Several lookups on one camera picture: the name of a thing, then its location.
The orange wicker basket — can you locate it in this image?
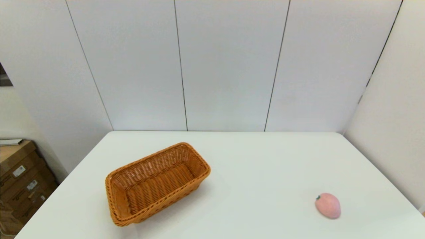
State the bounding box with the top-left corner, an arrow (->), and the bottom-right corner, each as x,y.
105,142 -> 211,227

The pink toy peach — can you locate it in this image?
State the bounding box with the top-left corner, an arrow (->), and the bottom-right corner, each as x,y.
315,193 -> 342,219

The brown cardboard box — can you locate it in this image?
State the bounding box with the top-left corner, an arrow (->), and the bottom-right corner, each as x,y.
7,186 -> 59,224
0,202 -> 24,237
0,140 -> 45,185
0,168 -> 55,203

